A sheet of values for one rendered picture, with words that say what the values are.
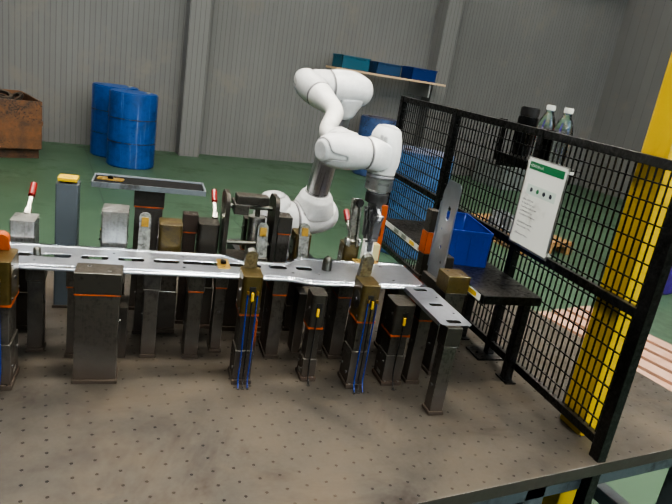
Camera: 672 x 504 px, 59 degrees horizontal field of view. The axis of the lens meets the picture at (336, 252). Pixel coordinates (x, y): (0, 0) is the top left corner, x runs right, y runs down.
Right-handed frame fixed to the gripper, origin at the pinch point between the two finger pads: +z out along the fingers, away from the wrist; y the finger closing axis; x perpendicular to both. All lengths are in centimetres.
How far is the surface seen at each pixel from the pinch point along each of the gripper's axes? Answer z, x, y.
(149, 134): 63, -69, -626
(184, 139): 83, -19, -755
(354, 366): 30.3, -7.0, 24.4
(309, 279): 7.8, -21.3, 10.0
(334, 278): 7.8, -12.5, 8.0
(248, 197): -10.5, -38.8, -16.0
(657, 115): -57, 57, 45
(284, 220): -3.0, -25.1, -18.0
